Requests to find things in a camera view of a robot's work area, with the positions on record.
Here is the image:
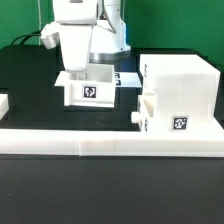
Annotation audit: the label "white drawer cabinet box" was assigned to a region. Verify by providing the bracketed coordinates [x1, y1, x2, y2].
[139, 54, 220, 133]

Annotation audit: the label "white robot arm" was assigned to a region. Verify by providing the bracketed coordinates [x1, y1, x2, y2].
[41, 0, 131, 73]

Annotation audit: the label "white cord on wall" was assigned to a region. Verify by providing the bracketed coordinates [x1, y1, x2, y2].
[37, 0, 44, 34]

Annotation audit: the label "white L-shaped border fence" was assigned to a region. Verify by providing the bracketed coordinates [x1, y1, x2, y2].
[0, 93, 224, 158]

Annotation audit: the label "fiducial marker sheet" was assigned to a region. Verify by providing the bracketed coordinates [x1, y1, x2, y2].
[114, 72, 142, 88]

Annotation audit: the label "black cable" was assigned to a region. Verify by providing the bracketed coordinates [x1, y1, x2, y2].
[11, 30, 44, 47]

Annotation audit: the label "white front drawer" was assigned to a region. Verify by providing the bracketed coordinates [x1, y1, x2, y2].
[131, 94, 155, 132]

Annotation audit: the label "white drawer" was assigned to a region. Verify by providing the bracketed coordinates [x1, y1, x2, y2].
[55, 64, 116, 108]
[131, 94, 155, 132]

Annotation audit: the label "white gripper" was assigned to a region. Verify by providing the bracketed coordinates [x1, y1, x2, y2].
[59, 24, 93, 72]

